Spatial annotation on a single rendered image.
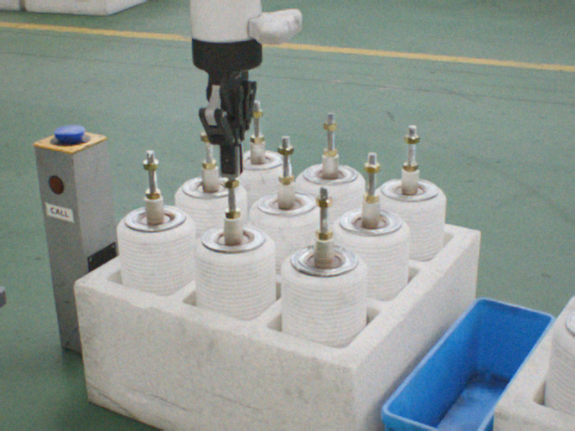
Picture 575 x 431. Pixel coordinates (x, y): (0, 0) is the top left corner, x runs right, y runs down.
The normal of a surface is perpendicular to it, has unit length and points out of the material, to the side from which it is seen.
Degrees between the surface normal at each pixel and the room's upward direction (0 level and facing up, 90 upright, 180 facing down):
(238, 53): 90
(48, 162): 90
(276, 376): 90
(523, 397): 0
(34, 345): 0
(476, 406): 0
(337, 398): 90
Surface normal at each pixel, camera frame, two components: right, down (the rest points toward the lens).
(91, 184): 0.86, 0.19
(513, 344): -0.53, 0.32
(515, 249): -0.01, -0.91
